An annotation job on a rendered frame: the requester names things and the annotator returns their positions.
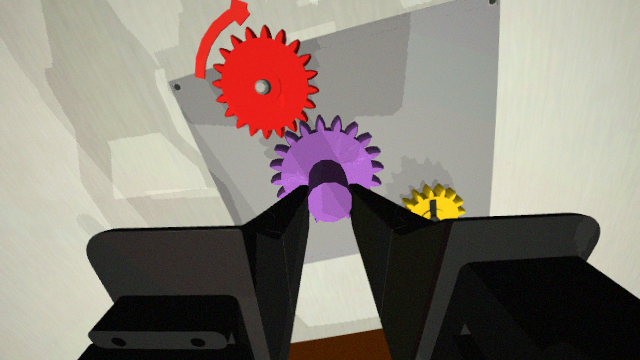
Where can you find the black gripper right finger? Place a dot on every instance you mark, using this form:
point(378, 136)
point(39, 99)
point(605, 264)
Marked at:
point(412, 263)

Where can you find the purple gear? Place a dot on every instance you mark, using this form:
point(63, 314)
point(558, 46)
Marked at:
point(327, 159)

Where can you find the red gear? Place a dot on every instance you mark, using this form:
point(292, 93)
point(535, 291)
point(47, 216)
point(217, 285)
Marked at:
point(265, 58)

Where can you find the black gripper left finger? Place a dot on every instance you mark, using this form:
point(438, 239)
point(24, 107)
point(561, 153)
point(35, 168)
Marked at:
point(259, 263)

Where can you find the red curved arrow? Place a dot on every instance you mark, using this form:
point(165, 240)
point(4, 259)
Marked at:
point(238, 12)

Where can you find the yellow gear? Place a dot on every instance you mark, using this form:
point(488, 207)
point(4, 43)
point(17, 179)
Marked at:
point(438, 203)

